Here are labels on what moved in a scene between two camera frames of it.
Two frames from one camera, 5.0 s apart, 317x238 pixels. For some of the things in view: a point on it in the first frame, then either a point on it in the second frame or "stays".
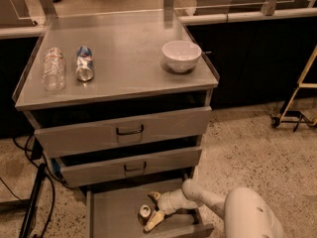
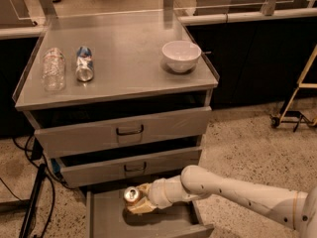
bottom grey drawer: (113, 212) stays
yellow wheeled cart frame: (295, 117) stays
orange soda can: (145, 214) → (131, 196)
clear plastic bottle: (53, 70) stays
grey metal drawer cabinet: (121, 101) stays
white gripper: (167, 201) → (158, 192)
